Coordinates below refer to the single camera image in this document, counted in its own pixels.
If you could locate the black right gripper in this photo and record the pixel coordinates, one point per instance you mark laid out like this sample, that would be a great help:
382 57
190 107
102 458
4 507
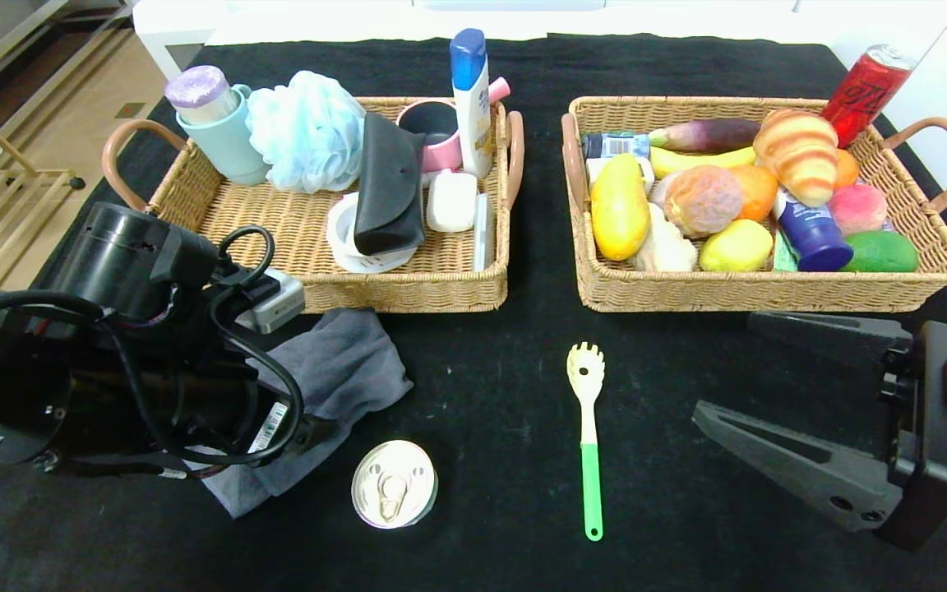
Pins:
927 436

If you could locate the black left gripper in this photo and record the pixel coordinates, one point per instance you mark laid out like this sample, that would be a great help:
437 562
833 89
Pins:
270 429

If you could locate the gray towel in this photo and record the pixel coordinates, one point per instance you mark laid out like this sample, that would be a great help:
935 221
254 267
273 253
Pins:
350 362

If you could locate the pull tab tin can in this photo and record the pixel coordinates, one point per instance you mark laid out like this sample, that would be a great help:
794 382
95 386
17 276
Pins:
395 485

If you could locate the white drink bottle blue cap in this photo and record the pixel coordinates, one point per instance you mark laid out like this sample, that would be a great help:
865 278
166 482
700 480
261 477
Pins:
810 234

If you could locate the toy cream puff bun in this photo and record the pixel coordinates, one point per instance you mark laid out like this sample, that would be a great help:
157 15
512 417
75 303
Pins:
704 201

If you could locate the toy croissant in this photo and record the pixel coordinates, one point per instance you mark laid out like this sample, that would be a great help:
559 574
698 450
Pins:
798 156

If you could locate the rectangular wicker basket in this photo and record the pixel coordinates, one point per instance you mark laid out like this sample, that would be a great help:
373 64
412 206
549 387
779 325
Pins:
687 292
441 279

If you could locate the green snack packet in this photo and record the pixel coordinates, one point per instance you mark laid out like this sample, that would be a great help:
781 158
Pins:
783 259

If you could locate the toy green lime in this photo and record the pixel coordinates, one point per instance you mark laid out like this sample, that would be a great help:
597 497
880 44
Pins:
880 253

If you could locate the toy yellow lemon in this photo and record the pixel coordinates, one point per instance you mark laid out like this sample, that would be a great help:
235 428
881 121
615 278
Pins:
732 247

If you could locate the white round container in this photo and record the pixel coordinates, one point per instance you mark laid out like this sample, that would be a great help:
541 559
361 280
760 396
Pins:
343 237

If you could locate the toy pink peach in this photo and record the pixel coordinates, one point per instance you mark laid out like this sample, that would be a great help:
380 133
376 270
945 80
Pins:
856 210

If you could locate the black tablecloth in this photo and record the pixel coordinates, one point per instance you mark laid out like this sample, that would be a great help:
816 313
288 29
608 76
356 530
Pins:
482 559

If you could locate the large toy orange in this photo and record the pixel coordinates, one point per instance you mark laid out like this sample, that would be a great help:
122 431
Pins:
759 193

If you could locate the toy white garlic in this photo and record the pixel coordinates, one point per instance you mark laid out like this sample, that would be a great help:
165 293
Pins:
664 245

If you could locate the small toy orange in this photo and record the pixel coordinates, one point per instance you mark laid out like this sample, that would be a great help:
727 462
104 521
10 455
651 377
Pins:
846 168

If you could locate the white comb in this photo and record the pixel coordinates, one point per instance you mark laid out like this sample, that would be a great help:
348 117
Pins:
482 237

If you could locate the black glasses case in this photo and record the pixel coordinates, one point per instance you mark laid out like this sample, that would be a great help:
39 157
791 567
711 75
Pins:
390 187

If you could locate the white soap box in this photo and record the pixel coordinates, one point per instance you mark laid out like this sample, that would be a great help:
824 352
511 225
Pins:
451 202

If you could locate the toy yellow banana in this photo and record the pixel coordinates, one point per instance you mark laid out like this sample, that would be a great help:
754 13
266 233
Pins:
687 161

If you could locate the toy yellow papaya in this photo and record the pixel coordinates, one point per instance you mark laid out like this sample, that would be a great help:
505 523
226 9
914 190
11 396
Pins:
617 208

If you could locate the light blue bath pouf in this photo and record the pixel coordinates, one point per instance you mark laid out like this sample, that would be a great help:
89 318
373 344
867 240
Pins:
307 133

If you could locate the pink mug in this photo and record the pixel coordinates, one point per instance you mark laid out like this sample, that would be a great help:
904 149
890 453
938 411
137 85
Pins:
443 159

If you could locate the teal plastic cup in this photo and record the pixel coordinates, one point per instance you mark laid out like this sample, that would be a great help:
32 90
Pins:
228 146

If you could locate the toy purple eggplant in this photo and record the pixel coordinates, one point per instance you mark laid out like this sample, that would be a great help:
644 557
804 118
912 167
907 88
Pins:
712 134

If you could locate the red soda can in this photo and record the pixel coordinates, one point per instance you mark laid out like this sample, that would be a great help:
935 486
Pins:
868 90

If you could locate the blue barcode snack packet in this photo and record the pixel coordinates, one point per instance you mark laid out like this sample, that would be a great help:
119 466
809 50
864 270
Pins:
617 146

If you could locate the white shampoo bottle blue cap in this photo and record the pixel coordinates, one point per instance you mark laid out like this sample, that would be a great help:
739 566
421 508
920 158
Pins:
473 122

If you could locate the purple lidded jar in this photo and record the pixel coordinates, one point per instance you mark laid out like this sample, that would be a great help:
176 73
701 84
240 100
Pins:
198 89

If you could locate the gold metal rack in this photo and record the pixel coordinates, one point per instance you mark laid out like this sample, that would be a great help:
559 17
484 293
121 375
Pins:
46 173

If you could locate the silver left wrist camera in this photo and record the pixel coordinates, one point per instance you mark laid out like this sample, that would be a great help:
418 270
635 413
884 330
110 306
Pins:
276 300

